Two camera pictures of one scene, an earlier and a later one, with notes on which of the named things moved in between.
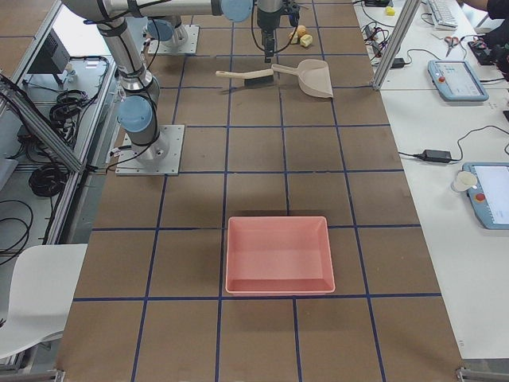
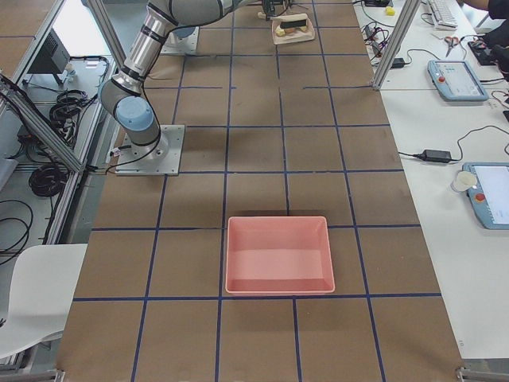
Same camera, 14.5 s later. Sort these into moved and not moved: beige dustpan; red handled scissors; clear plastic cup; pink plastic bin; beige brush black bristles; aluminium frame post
Moved: beige dustpan; beige brush black bristles
Not moved: aluminium frame post; clear plastic cup; red handled scissors; pink plastic bin
